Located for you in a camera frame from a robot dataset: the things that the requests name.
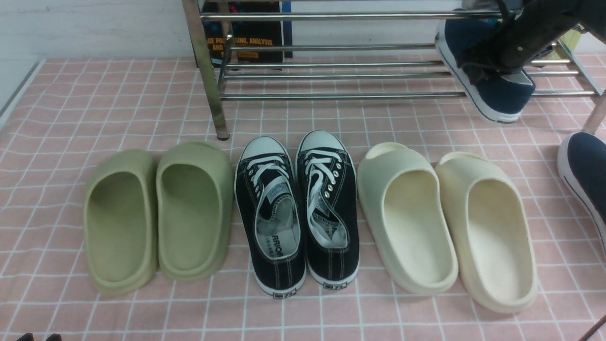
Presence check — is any chrome metal shoe rack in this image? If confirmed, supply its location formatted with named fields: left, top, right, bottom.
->
left=182, top=0, right=606, bottom=141

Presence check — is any green slide sandal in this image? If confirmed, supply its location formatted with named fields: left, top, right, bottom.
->
left=156, top=141, right=234, bottom=281
left=83, top=149, right=158, bottom=296

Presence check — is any navy sneaker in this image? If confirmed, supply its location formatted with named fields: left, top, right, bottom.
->
left=557, top=131, right=606, bottom=250
left=435, top=19, right=536, bottom=125

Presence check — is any pink checkered tablecloth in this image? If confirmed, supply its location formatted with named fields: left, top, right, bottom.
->
left=1, top=58, right=605, bottom=341

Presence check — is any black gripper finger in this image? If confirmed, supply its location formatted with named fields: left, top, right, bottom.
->
left=45, top=334, right=62, bottom=341

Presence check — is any black canvas sneaker right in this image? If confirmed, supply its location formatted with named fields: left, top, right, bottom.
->
left=295, top=130, right=360, bottom=290

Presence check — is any green slide sandal right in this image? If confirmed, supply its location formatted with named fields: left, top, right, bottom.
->
left=156, top=141, right=234, bottom=281

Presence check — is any green slide sandal left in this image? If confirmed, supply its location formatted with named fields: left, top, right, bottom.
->
left=83, top=149, right=158, bottom=296

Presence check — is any cream slide sandal left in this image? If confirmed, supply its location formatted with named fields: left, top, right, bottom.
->
left=357, top=142, right=458, bottom=295

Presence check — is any cream slide sandal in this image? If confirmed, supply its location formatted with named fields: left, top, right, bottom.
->
left=357, top=142, right=458, bottom=295
left=435, top=152, right=538, bottom=314

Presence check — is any black canvas sneaker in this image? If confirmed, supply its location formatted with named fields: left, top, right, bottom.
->
left=234, top=136, right=307, bottom=299
left=295, top=130, right=360, bottom=290

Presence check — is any black book with orange text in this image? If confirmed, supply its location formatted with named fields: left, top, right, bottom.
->
left=203, top=1, right=294, bottom=68

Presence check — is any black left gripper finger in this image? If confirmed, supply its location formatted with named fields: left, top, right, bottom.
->
left=17, top=333, right=35, bottom=341

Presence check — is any navy sneaker on table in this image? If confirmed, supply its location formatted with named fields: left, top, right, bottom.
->
left=557, top=131, right=606, bottom=250

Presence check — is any black canvas sneaker left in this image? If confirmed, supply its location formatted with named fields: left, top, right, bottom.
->
left=234, top=136, right=307, bottom=299

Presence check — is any cream slide sandal right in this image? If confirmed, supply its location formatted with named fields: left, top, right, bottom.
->
left=435, top=152, right=538, bottom=314

